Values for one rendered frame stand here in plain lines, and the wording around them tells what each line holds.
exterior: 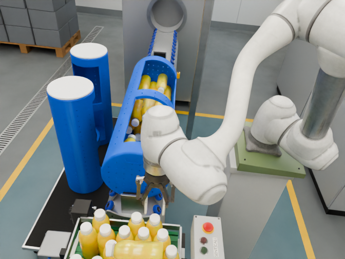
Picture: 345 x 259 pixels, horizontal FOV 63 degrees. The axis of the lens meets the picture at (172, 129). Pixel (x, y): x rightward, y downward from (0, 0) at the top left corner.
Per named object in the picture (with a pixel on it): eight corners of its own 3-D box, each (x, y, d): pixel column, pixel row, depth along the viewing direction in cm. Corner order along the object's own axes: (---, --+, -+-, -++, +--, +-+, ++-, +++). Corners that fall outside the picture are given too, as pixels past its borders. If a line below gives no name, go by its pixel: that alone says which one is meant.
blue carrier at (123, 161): (173, 96, 193) (179, 58, 175) (165, 202, 125) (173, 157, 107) (132, 91, 192) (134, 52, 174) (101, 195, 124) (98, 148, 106)
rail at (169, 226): (179, 228, 115) (179, 224, 113) (179, 230, 114) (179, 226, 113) (81, 220, 114) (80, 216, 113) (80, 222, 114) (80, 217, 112)
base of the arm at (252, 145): (273, 127, 156) (278, 120, 152) (281, 157, 140) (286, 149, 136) (241, 122, 156) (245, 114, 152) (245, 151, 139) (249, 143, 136)
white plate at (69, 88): (70, 104, 161) (70, 105, 162) (102, 84, 180) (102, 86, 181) (36, 88, 170) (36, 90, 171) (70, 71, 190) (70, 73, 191)
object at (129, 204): (145, 210, 123) (146, 192, 115) (144, 215, 121) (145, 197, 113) (122, 208, 123) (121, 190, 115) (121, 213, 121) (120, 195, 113)
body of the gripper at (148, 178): (171, 159, 89) (169, 178, 95) (145, 156, 89) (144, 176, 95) (170, 177, 83) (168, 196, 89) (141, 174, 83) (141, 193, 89)
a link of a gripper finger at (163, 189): (158, 174, 91) (162, 174, 91) (166, 196, 98) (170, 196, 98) (156, 184, 88) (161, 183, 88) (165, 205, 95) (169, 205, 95)
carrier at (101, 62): (83, 128, 281) (83, 147, 260) (70, 43, 226) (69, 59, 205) (112, 126, 288) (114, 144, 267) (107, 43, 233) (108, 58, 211)
